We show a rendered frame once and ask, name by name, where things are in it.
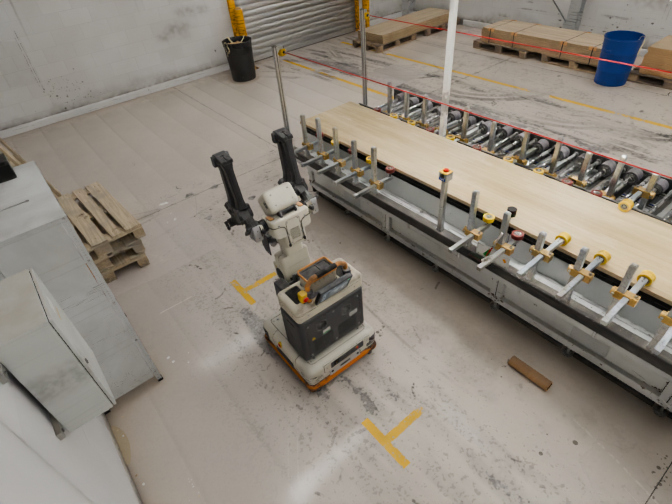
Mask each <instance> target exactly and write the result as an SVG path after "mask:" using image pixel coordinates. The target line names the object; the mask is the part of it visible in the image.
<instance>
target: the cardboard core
mask: <svg viewBox="0 0 672 504"><path fill-rule="evenodd" d="M508 365H510V366H511V367H512V368H514V369H515V370H517V371H518V372H519V373H521V374H522V375H524V376H525V377H526V378H528V379H529V380H531V381H532V382H533V383H535V384H536V385H538V386H539V387H540V388H542V389H543V390H545V391H547V390H548V389H549V388H550V387H551V385H552V384H553V382H552V381H550V380H549V379H548V378H546V377H545V376H543V375H542V374H540V373H539V372H537V371H536V370H535V369H533V368H532V367H530V366H529V365H527V364H526V363H524V362H523V361H522V360H520V359H519V358H517V357H516V356H512V357H511V359H510V360H509V362H508Z"/></svg>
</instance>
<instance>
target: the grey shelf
mask: <svg viewBox="0 0 672 504"><path fill-rule="evenodd" d="M13 169H14V172H15V174H16V176H17V178H15V179H12V180H9V181H6V182H3V183H0V210H2V209H5V208H7V207H10V206H13V205H15V204H18V203H21V202H24V201H25V200H29V202H25V203H22V204H20V205H17V206H14V207H12V208H9V209H6V210H4V211H1V212H0V281H1V280H3V279H5V278H7V277H10V276H12V275H14V274H17V273H19V272H21V271H24V270H26V269H28V270H29V269H31V268H32V269H33V270H34V271H35V273H36V274H37V275H38V277H39V278H40V280H41V281H42V282H43V284H44V285H45V286H46V288H47V289H48V291H49V292H50V293H51V295H52V296H53V297H54V299H55V300H56V302H57V303H58V304H59V306H60V307H61V309H62V310H63V311H64V313H65V314H66V315H67V317H68V318H69V320H70V321H71V322H72V324H73V325H74V326H75V328H76V329H77V331H78V332H79V333H80V335H81V336H82V337H83V339H84V340H85V342H86V343H87V344H88V346H89V347H90V348H91V350H92V351H93V353H94V355H95V357H96V360H97V362H98V364H99V366H100V368H101V370H102V373H103V375H104V377H105V379H106V381H107V383H108V386H109V388H110V390H111V392H112V394H113V396H114V399H115V400H116V399H117V398H119V397H121V396H122V395H124V394H126V393H127V392H129V391H131V390H132V389H134V388H135V387H137V386H139V385H140V384H142V383H144V382H145V381H147V380H149V379H150V378H152V377H154V375H155V377H156V378H157V380H158V382H159V381H161V380H163V377H162V375H161V374H160V373H159V371H158V370H157V368H156V366H155V365H154V363H153V361H152V360H151V358H150V356H149V355H148V353H147V351H146V349H145V348H144V346H143V344H142V343H141V341H140V339H139V336H137V334H136V333H135V331H134V329H133V328H132V326H131V324H130V322H129V321H128V319H127V316H126V314H125V313H124V312H123V310H122V309H121V306H120V305H119V303H118V302H117V299H116V298H115V297H114V295H113V293H112V292H111V290H110V288H109V287H108V285H107V283H106V282H105V280H104V278H103V275H101V273H100V271H99V270H98V268H97V266H96V265H95V263H94V261H93V260H92V257H91V256H90V255H89V253H88V251H87V249H86V248H85V246H84V244H83V243H82V241H81V239H80V238H79V236H78V234H77V233H76V231H75V229H74V227H73V226H72V224H71V222H70V221H69V219H68V216H67V215H66V214H65V212H64V211H63V209H62V207H61V206H60V204H59V202H58V199H56V197H55V195H54V194H53V192H52V190H51V189H50V187H49V185H48V184H47V182H46V180H45V179H44V177H43V175H42V173H41V172H40V170H39V168H38V167H37V165H36V162H35V161H34V160H33V161H31V162H28V163H25V164H22V165H19V166H16V167H13ZM86 263H87V265H88V267H89V268H90V270H91V271H92V273H93V275H94V276H95V278H96V280H95V278H94V277H93V275H92V273H91V272H90V270H89V268H88V267H87V265H86ZM29 271H30V270H29ZM96 281H97V282H96ZM153 374H154V375H153Z"/></svg>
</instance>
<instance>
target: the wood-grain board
mask: <svg viewBox="0 0 672 504"><path fill-rule="evenodd" d="M317 117H318V118H320V121H321V131H322V132H323V134H324V136H326V137H328V138H330V139H332V140H333V132H332V128H333V127H337V128H338V139H339V143H340V144H342V145H344V146H346V147H348V148H351V141H352V140H356V141H357V152H359V153H361V154H363V155H365V156H367V157H368V156H371V147H372V146H375V147H377V162H379V163H381V164H383V165H385V166H394V167H395V171H397V172H399V173H401V174H404V175H406V176H408V177H410V178H412V179H414V180H416V181H418V182H420V183H422V184H424V185H426V186H428V187H430V188H432V189H434V190H436V191H438V192H440V193H441V182H442V181H441V180H439V179H438V178H439V171H440V170H442V169H443V168H445V167H446V168H448V169H450V170H453V177H452V180H450V181H449V182H448V192H447V196H448V197H450V198H453V199H455V200H457V201H459V202H461V203H463V204H465V205H467V206H469V207H470V204H471V198H472V192H473V191H474V190H478V191H480V194H479V200H478V206H477V211H479V212H481V213H483V214H486V213H491V214H493V215H494V216H495V220H497V221H499V222H502V219H503V214H504V212H506V211H507V208H508V207H510V206H513V207H516V208H517V213H516V216H515V217H514V218H511V219H510V222H509V226H510V227H512V228H514V229H516V230H520V231H522V232H523V233H524V234H526V235H528V236H530V237H532V238H534V239H536V240H537V238H538V235H539V233H540V232H541V231H544V232H546V233H547V236H546V239H545V243H544V244H546V245H548V246H550V245H551V244H552V243H553V242H554V241H555V237H556V236H557V235H559V234H560V233H561V232H567V233H569V234H570V236H571V241H570V242H569V243H568V244H567V245H565V246H559V247H557V248H556V249H557V250H559V251H561V252H563V253H565V254H567V255H569V256H571V257H573V258H575V259H577V257H578V254H579V252H580V249H581V248H582V247H583V246H585V247H587V248H589V249H590V250H589V252H588V255H587V257H586V260H585V262H584V263H585V264H587V265H589V264H590V263H591V262H592V261H593V260H594V259H593V257H594V255H595V254H596V253H597V252H598V251H600V250H606V251H608V252H609V253H610V254H611V259H610V260H609V261H608V262H607V263H606V264H605V265H599V266H597V267H596V268H595V269H598V270H600V271H602V272H604V273H606V274H608V275H610V276H612V277H614V278H616V279H618V280H620V281H622V279H623V277H624V275H625V273H626V271H627V269H628V267H629V265H630V264H631V263H635V264H637V265H639V267H638V269H637V271H636V273H635V275H634V277H633V279H632V281H631V283H630V286H632V287H633V286H634V285H635V284H636V283H637V276H638V275H639V274H640V273H641V272H642V271H643V270H650V271H652V272H654V273H655V275H656V280H655V281H654V282H653V283H652V284H651V285H650V286H644V287H643V288H641V289H640V291H642V292H644V293H647V294H649V295H651V296H653V297H655V298H657V299H659V300H661V301H663V302H665V303H667V304H669V305H671V306H672V225H670V224H667V223H665V222H662V221H660V220H657V219H655V218H652V217H649V216H647V215H644V214H642V213H639V212H636V211H634V210H631V209H630V210H629V211H628V212H622V211H620V210H619V208H618V204H616V203H613V202H610V201H608V200H605V199H603V198H600V197H597V196H595V195H592V194H590V193H587V192H584V191H582V190H579V189H577V188H574V187H572V186H569V185H566V184H564V183H561V182H559V181H556V180H553V179H551V178H548V177H546V176H543V175H540V174H538V173H535V172H533V171H530V170H527V169H525V168H522V167H520V166H517V165H514V164H512V163H509V162H507V161H504V160H502V159H499V158H496V157H494V156H491V155H489V154H486V153H483V152H481V151H478V150H476V149H473V148H470V147H468V146H465V145H463V144H460V143H457V142H455V141H452V140H450V139H447V138H444V137H442V136H439V135H437V134H434V133H431V132H429V131H426V130H424V129H421V128H419V127H416V126H413V125H411V124H408V123H406V122H403V121H400V120H398V119H395V118H393V117H390V116H387V115H385V114H382V113H380V112H377V111H374V110H372V109H369V108H367V107H364V106H361V105H359V104H356V103H354V102H351V101H350V102H347V103H345V104H342V105H340V106H337V107H335V108H332V109H330V110H327V111H325V112H322V113H320V114H317V115H315V116H312V117H310V118H307V119H305V121H306V127H308V128H310V129H312V130H314V131H316V123H315V118H317Z"/></svg>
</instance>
